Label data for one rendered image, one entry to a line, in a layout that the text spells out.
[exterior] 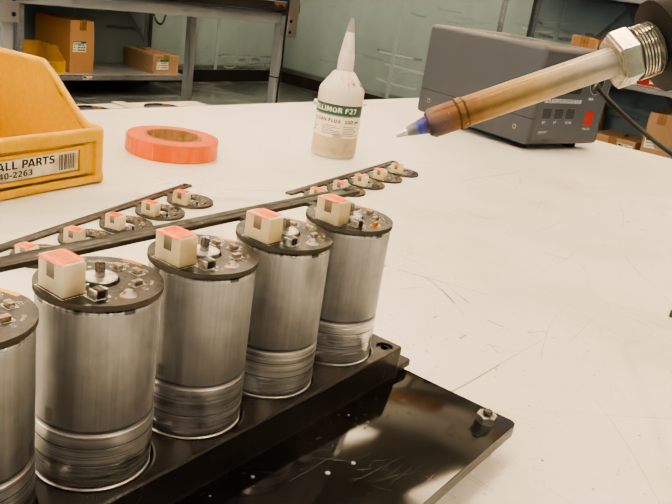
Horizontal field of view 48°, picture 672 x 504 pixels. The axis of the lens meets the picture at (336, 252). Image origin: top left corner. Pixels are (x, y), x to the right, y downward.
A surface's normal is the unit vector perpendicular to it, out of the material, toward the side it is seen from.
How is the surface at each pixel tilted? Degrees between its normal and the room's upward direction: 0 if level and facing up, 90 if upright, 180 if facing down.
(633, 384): 0
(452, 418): 0
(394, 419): 0
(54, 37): 91
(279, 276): 90
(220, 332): 90
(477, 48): 90
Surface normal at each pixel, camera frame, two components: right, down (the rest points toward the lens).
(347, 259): 0.00, 0.34
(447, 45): -0.79, 0.10
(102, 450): 0.42, 0.36
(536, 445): 0.15, -0.93
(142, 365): 0.86, 0.29
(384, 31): -0.63, 0.18
